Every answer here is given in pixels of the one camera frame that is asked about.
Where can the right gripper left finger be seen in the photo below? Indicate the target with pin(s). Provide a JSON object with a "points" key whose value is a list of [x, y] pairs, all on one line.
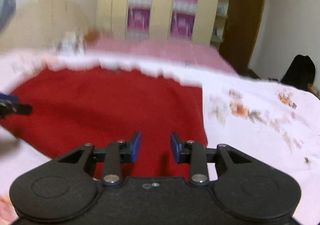
{"points": [[118, 153]]}

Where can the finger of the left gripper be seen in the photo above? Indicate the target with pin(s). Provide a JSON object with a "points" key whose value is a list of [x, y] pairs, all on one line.
{"points": [[10, 104]]}

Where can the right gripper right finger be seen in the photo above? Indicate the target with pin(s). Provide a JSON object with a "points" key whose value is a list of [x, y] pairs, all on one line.
{"points": [[191, 153]]}

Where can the red sequinned sweater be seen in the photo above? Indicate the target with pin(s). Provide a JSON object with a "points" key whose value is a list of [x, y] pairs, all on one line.
{"points": [[99, 106]]}

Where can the floral white bed sheet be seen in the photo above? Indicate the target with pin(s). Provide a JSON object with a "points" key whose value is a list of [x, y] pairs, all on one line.
{"points": [[276, 124]]}

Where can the cream curved headboard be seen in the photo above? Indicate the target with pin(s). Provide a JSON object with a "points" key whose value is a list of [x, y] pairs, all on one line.
{"points": [[42, 24]]}

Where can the pink mattress cover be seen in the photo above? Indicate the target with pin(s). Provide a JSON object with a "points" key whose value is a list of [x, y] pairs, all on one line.
{"points": [[182, 51]]}

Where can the orange striped pillow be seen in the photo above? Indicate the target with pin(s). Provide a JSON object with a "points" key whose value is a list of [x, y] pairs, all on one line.
{"points": [[92, 36]]}

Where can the lower right purple poster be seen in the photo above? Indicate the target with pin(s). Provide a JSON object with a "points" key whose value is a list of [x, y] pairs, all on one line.
{"points": [[182, 25]]}

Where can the black chair with garment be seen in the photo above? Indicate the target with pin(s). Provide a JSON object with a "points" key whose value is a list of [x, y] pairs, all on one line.
{"points": [[301, 73]]}

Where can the lower left purple poster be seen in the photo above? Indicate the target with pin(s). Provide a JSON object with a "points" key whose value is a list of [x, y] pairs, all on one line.
{"points": [[138, 21]]}

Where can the brown wooden door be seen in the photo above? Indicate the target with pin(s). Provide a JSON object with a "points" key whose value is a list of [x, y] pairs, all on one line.
{"points": [[240, 34]]}

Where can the corner open shelves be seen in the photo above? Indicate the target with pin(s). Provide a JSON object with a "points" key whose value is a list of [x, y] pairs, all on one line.
{"points": [[220, 22]]}

